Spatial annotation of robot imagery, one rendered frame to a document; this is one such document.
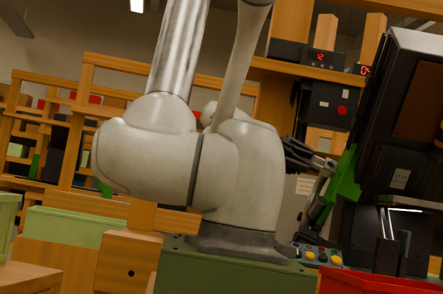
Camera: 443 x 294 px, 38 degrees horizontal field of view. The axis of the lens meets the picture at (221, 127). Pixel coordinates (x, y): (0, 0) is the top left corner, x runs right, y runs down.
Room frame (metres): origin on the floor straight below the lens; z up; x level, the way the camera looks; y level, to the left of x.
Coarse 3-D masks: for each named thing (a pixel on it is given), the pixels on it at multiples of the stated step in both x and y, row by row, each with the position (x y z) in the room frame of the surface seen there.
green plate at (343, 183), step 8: (352, 144) 1.95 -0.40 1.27; (344, 152) 2.01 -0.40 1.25; (352, 152) 1.92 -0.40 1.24; (344, 160) 1.96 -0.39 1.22; (352, 160) 1.93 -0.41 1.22; (344, 168) 1.92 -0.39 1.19; (352, 168) 1.93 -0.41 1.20; (336, 176) 1.97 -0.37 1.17; (344, 176) 1.93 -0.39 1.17; (352, 176) 1.94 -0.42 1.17; (328, 184) 2.03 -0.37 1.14; (336, 184) 1.92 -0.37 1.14; (344, 184) 1.93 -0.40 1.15; (352, 184) 1.94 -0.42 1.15; (328, 192) 1.98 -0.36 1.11; (336, 192) 1.92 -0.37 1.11; (344, 192) 1.93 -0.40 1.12; (352, 192) 1.94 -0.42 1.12; (360, 192) 1.94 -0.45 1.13; (352, 200) 1.95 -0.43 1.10
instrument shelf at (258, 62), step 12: (252, 60) 2.17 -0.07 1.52; (264, 60) 2.17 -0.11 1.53; (276, 60) 2.17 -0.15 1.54; (252, 72) 2.25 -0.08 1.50; (264, 72) 2.21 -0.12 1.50; (276, 72) 2.18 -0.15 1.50; (288, 72) 2.17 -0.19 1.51; (300, 72) 2.17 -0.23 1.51; (312, 72) 2.17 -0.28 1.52; (324, 72) 2.17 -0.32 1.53; (336, 72) 2.18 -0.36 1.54; (348, 84) 2.18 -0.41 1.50; (360, 84) 2.18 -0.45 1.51; (360, 96) 2.35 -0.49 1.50
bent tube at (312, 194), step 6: (324, 162) 2.02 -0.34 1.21; (330, 162) 2.02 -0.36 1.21; (336, 162) 2.03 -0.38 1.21; (324, 168) 1.99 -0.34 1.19; (330, 168) 2.00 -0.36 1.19; (318, 180) 2.05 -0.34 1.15; (324, 180) 2.04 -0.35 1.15; (312, 186) 2.08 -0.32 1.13; (318, 186) 2.06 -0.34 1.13; (312, 192) 2.07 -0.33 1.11; (318, 192) 2.07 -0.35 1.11; (312, 198) 2.06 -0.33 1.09; (306, 204) 2.06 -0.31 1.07; (306, 210) 2.03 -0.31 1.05; (306, 216) 2.01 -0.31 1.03; (306, 222) 1.98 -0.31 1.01
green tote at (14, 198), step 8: (0, 192) 1.62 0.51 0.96; (8, 192) 1.62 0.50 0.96; (0, 200) 1.47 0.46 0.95; (8, 200) 1.52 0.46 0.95; (16, 200) 1.59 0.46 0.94; (0, 208) 1.49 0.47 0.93; (8, 208) 1.55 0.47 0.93; (16, 208) 1.61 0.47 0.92; (0, 216) 1.49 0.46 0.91; (8, 216) 1.56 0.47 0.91; (0, 224) 1.52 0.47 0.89; (8, 224) 1.57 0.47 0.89; (0, 232) 1.53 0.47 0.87; (8, 232) 1.57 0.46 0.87; (0, 240) 1.54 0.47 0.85; (8, 240) 1.60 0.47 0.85; (0, 248) 1.55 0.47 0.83; (8, 248) 1.61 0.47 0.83; (0, 256) 1.55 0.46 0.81
